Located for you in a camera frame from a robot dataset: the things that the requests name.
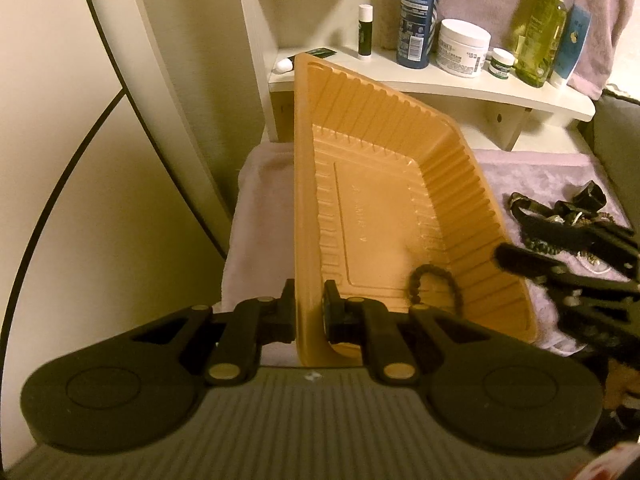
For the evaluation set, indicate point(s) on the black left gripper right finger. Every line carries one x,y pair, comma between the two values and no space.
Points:
368,324

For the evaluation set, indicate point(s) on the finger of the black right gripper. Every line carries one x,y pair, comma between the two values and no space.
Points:
613,244
561,283

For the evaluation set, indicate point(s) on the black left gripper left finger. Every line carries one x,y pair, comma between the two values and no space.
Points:
239,335

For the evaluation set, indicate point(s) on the orange plastic tray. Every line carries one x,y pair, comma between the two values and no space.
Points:
383,184

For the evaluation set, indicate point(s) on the black jewelry pile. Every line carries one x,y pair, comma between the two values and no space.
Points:
553,229

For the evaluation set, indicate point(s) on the green olive oil bottle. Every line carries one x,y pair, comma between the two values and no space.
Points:
542,36

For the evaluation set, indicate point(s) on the small green-label jar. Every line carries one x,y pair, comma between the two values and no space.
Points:
501,63

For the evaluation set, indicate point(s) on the blue white tube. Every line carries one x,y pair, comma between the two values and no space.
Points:
570,48

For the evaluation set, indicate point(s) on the white cream jar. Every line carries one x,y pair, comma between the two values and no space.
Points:
462,47

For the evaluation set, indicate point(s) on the white lip balm stick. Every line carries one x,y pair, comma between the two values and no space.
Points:
365,29

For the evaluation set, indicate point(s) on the cream corner shelf unit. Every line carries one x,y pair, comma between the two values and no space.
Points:
492,113

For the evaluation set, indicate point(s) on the blue spray bottle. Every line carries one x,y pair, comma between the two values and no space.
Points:
416,32

